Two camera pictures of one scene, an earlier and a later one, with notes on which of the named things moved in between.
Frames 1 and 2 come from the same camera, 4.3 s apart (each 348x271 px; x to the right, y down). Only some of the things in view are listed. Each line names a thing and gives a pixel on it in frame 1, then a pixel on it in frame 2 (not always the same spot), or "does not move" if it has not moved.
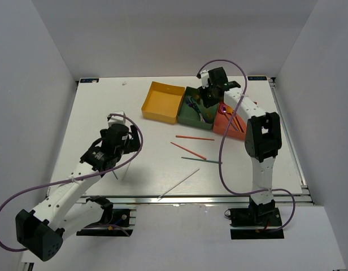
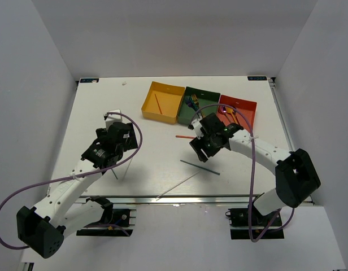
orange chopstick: (194, 138) does not move
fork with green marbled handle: (197, 109) does not move
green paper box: (187, 116) does not move
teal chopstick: (114, 174) does not move
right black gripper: (207, 102) to (198, 144)
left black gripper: (133, 144) does not move
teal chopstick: (201, 159) to (200, 167)
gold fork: (209, 113) to (194, 98)
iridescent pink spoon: (222, 108) does not move
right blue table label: (257, 78) does not move
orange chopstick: (187, 150) to (158, 104)
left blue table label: (89, 80) does not move
